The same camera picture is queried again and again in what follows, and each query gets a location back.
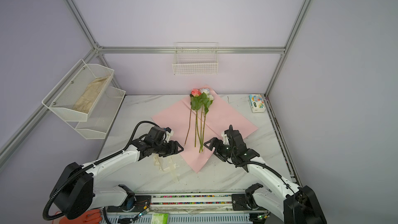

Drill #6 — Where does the pink purple wrapping paper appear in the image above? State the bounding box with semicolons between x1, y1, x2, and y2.
151;85;258;173

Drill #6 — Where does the tissue pack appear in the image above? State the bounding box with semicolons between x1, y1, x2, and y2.
249;94;266;113

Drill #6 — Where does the white mesh shelf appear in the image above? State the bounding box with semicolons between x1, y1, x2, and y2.
75;86;125;140
42;59;115;122

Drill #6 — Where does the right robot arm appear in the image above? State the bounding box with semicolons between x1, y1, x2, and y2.
203;126;327;224

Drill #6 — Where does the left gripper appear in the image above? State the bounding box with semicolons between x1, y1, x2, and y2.
153;140;184;158

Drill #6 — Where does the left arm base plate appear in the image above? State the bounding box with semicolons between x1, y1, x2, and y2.
107;195;152;213

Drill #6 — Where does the cream printed ribbon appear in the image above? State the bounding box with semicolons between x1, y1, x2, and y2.
153;154;179;182

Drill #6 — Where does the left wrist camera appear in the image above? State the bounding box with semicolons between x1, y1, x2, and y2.
164;127;174;143

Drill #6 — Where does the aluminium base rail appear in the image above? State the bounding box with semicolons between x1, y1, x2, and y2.
63;190;318;224

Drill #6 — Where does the white wire wall basket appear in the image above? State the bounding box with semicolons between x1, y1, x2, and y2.
172;42;219;76

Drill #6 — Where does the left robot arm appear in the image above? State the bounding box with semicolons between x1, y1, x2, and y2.
42;122;184;221

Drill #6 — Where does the pink fake rose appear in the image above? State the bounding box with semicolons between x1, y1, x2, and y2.
184;89;202;144
194;98;202;147

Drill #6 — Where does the beige cloth in shelf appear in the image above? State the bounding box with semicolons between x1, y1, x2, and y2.
73;76;109;114

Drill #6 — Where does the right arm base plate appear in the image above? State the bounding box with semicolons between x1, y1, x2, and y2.
231;194;266;211

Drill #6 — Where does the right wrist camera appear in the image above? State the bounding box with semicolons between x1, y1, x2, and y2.
221;132;229;145

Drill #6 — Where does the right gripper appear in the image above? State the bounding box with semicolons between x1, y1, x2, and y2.
203;138;236;161

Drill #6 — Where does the orange rubber glove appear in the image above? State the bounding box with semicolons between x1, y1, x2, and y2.
52;209;102;224

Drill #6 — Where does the upper white mesh shelf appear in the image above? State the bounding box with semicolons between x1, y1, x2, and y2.
42;59;115;122

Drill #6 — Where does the green label box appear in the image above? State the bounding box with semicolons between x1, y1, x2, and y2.
150;213;169;224

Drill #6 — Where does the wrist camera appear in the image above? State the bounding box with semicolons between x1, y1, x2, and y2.
164;127;174;143
221;132;229;145

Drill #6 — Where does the white blue fake rose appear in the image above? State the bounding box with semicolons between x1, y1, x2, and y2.
200;88;215;150

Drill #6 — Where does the lower white mesh shelf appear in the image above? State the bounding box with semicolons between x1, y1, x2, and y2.
75;86;125;140

